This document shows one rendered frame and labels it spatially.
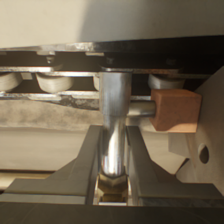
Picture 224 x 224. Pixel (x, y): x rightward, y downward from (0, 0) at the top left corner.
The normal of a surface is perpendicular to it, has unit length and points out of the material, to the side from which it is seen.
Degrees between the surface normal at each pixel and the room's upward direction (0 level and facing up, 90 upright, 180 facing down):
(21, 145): 0
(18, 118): 48
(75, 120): 64
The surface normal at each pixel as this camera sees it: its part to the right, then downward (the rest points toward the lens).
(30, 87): 0.01, -0.74
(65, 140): -0.02, 0.67
